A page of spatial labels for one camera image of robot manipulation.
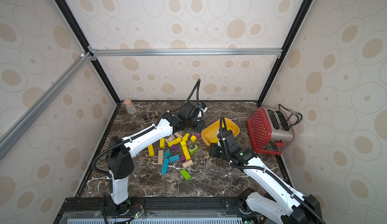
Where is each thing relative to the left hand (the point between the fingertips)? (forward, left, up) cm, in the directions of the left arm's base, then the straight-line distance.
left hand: (207, 122), depth 82 cm
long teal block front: (-17, +24, -20) cm, 36 cm away
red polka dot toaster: (-3, -35, -3) cm, 35 cm away
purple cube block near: (-12, +14, -20) cm, 27 cm away
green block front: (-22, +11, -20) cm, 31 cm away
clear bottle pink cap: (+25, +55, -18) cm, 63 cm away
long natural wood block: (-14, +27, -19) cm, 36 cm away
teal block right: (-12, +19, -20) cm, 30 cm away
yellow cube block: (+1, +7, -18) cm, 20 cm away
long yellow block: (0, -6, -19) cm, 20 cm away
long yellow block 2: (-4, +13, -19) cm, 24 cm away
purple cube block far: (+3, +5, -17) cm, 18 cm away
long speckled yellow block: (-2, +19, -18) cm, 27 cm away
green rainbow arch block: (-8, +8, -19) cm, 22 cm away
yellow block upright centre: (+2, +13, -19) cm, 23 cm away
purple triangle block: (-5, +20, -20) cm, 28 cm away
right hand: (-12, -5, -7) cm, 14 cm away
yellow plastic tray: (+4, -3, -19) cm, 20 cm away
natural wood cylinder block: (-16, +11, -19) cm, 27 cm away
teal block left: (-10, +23, -19) cm, 32 cm away
